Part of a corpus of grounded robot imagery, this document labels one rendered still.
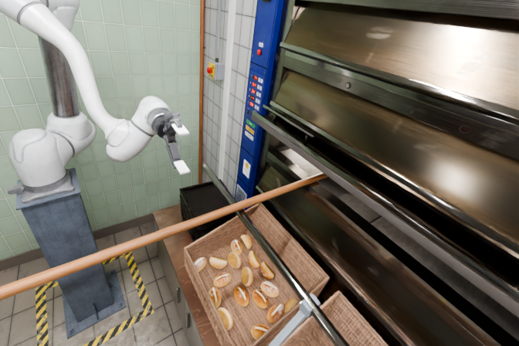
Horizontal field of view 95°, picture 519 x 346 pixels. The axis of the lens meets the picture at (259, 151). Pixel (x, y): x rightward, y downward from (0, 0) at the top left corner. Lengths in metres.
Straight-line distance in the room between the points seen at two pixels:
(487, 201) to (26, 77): 2.01
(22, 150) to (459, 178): 1.50
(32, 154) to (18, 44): 0.68
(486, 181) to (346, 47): 0.54
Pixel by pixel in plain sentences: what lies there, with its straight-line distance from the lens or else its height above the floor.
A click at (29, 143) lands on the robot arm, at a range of 1.32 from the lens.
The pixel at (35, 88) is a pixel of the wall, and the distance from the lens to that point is 1.85.
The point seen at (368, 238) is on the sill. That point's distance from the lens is 1.03.
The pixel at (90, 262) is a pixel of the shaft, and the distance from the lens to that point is 0.83.
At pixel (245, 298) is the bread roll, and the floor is 0.64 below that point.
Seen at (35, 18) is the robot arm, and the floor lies 1.71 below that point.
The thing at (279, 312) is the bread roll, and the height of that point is 0.64.
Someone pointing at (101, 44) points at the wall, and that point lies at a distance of 1.78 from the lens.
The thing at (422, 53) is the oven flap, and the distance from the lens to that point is 0.82.
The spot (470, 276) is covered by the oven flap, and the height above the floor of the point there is 1.40.
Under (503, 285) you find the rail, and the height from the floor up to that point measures 1.43.
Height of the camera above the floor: 1.83
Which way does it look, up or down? 30 degrees down
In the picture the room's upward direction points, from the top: 9 degrees clockwise
